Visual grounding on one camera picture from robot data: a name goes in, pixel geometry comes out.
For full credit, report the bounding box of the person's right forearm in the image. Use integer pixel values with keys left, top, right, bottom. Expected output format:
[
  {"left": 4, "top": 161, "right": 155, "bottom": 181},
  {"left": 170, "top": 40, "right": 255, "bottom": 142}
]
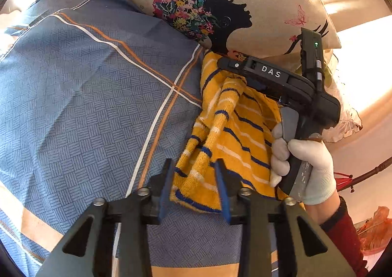
[{"left": 305, "top": 196, "right": 369, "bottom": 277}]

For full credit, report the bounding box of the orange plastic bag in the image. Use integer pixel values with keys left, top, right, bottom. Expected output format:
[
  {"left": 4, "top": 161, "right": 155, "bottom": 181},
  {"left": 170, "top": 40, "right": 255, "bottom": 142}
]
[{"left": 357, "top": 206, "right": 392, "bottom": 254}]

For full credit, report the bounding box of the person's right hand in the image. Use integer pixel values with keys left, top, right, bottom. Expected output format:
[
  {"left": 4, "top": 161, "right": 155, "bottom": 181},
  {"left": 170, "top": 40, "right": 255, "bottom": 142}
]
[{"left": 269, "top": 123, "right": 337, "bottom": 206}]

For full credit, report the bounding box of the dark wooden pole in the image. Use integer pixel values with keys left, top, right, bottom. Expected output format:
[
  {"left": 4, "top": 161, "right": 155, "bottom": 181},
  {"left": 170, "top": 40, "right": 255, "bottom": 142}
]
[{"left": 335, "top": 164, "right": 392, "bottom": 193}]

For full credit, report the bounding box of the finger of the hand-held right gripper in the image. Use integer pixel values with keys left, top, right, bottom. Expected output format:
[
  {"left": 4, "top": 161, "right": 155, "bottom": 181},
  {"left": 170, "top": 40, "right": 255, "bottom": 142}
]
[{"left": 217, "top": 56, "right": 256, "bottom": 82}]

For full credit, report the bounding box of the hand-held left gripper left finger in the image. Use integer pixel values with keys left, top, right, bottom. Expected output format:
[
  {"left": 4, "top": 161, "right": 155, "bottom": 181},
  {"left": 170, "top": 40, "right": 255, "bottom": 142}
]
[{"left": 35, "top": 158, "right": 176, "bottom": 277}]

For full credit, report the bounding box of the yellow blue striped towel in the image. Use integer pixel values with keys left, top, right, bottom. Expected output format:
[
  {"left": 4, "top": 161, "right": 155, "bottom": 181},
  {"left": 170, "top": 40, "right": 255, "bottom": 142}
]
[{"left": 170, "top": 50, "right": 307, "bottom": 213}]

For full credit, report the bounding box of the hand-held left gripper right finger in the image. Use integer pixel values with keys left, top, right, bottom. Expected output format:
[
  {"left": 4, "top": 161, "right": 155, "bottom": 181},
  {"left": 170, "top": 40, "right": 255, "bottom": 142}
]
[{"left": 214, "top": 161, "right": 357, "bottom": 277}]

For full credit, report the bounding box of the blue plaid bedsheet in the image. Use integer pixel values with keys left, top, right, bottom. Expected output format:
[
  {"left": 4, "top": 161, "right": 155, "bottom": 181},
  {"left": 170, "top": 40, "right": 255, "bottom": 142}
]
[{"left": 0, "top": 0, "right": 279, "bottom": 277}]

